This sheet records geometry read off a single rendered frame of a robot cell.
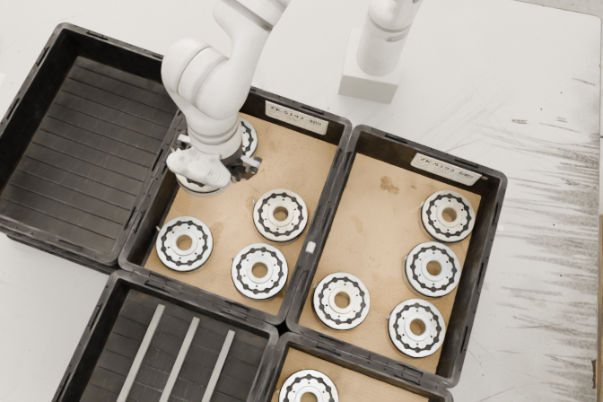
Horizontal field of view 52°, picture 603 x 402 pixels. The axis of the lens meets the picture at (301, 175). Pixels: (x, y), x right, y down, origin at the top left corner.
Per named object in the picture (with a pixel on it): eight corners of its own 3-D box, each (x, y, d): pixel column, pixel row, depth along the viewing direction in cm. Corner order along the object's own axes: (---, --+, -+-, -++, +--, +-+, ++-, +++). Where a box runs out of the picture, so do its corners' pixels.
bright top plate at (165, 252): (175, 207, 114) (174, 206, 114) (222, 232, 113) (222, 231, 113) (145, 255, 111) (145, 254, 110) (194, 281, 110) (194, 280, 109)
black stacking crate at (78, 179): (77, 52, 129) (61, 21, 118) (209, 98, 127) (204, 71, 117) (-18, 223, 116) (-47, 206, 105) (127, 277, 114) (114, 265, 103)
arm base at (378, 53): (355, 39, 136) (367, -9, 120) (397, 40, 137) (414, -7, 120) (355, 75, 133) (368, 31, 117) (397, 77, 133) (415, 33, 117)
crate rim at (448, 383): (353, 126, 117) (355, 120, 114) (505, 179, 115) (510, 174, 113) (282, 329, 103) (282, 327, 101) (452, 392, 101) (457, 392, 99)
